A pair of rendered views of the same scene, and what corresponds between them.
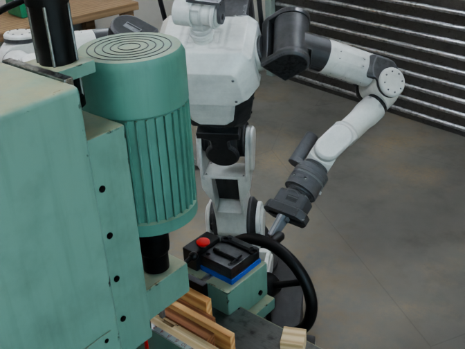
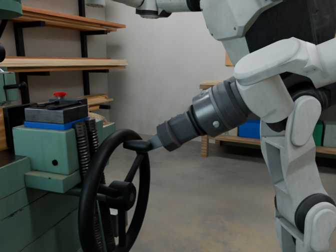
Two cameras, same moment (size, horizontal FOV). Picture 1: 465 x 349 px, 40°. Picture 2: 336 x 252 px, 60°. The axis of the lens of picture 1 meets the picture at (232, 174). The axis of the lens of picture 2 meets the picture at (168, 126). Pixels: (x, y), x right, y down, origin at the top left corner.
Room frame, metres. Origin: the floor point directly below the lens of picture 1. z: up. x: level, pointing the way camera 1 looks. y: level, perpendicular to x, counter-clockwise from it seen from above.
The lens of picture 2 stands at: (1.12, -0.65, 1.09)
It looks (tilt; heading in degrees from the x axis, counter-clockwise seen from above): 12 degrees down; 67
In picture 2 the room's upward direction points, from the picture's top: straight up
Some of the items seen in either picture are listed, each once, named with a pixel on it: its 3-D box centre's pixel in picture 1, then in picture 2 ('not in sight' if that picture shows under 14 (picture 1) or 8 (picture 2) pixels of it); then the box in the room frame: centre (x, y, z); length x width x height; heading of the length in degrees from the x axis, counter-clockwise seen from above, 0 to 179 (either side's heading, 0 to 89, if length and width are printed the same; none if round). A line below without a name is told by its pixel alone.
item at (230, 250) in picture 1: (221, 253); (61, 110); (1.15, 0.03, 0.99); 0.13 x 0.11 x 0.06; 49
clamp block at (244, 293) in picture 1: (224, 281); (61, 142); (1.14, 0.03, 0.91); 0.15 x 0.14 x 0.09; 49
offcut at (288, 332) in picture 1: (293, 343); not in sight; (0.94, -0.10, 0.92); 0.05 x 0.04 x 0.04; 165
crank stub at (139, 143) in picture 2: (275, 239); (137, 145); (1.28, -0.10, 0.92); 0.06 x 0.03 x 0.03; 139
